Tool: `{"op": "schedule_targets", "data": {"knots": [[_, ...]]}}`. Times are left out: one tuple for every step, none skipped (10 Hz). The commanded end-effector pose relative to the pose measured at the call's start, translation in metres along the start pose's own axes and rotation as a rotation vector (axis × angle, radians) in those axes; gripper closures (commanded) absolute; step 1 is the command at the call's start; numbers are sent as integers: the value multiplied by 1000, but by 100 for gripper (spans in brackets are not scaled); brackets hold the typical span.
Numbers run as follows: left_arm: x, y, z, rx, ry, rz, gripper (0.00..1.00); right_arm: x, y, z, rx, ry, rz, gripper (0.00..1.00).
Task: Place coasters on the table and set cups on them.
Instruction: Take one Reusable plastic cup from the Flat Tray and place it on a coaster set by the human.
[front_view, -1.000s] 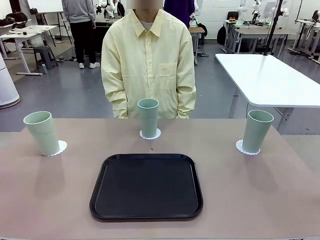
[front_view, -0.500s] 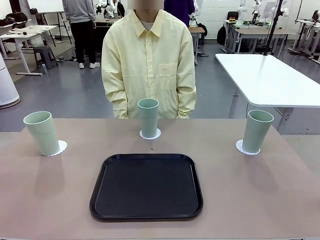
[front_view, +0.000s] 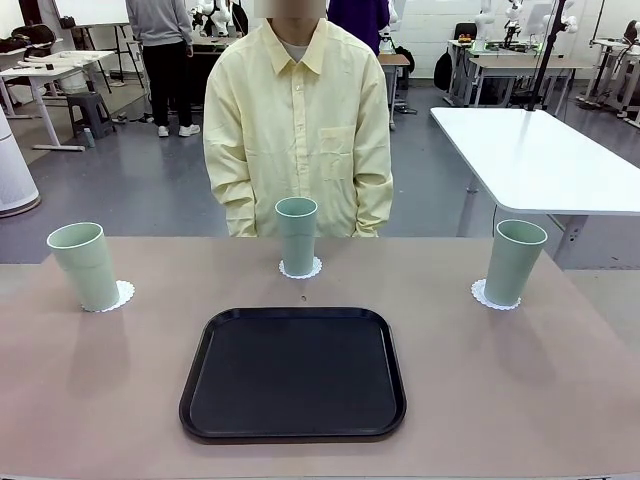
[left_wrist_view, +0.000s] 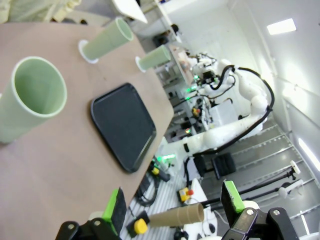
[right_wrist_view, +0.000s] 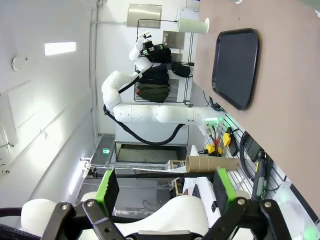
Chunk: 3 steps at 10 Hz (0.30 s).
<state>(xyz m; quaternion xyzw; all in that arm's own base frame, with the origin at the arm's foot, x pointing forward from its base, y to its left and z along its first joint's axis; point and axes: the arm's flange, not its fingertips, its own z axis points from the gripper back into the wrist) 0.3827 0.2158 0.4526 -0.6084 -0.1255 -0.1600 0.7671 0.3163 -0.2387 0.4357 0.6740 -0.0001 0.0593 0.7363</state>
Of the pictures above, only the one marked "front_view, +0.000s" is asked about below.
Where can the pale green plastic cup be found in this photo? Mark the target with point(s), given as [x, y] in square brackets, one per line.
[515, 270]
[87, 270]
[296, 240]

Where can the white scalloped paper coaster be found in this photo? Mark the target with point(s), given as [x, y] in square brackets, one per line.
[126, 295]
[478, 292]
[315, 270]

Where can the person's left forearm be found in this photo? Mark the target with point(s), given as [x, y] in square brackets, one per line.
[372, 200]

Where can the person's right forearm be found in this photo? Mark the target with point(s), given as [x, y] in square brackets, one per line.
[237, 200]

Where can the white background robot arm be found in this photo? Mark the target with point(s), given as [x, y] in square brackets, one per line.
[482, 20]
[567, 22]

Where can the person in yellow shirt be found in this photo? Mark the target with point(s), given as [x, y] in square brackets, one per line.
[300, 125]

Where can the black plastic tray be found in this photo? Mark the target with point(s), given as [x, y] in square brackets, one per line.
[280, 390]

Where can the small wooden top table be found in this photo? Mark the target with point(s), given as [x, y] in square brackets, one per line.
[396, 60]

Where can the black backpack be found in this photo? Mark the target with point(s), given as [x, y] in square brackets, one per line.
[442, 72]

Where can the black desk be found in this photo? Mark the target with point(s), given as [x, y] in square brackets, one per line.
[205, 47]

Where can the person in purple top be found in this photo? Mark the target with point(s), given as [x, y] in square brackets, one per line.
[365, 20]

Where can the white folding table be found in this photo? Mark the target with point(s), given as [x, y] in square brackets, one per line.
[540, 160]

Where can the small teal bottle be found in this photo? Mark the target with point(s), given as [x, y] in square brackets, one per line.
[89, 138]

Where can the grey lab desk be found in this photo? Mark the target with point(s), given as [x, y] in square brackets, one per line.
[520, 64]

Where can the person in grey hoodie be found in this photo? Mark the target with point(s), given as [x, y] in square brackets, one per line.
[160, 25]

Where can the grey plastic stool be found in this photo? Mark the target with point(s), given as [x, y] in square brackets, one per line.
[90, 102]

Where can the black tripod pole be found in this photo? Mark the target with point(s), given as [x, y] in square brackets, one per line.
[544, 55]

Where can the white cylindrical air purifier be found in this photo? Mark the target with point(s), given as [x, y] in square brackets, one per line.
[12, 170]

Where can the white desk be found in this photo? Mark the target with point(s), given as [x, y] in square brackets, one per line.
[55, 62]

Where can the whiteboard on easel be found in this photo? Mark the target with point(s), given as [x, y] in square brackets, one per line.
[90, 10]

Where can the black bag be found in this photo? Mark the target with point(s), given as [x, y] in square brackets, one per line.
[32, 36]

